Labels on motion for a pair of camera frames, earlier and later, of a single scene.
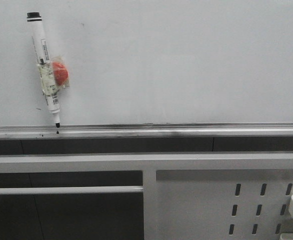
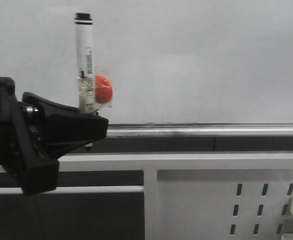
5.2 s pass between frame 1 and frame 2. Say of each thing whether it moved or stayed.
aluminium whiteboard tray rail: stayed
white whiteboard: stayed
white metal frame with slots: stayed
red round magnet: moved
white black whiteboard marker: moved
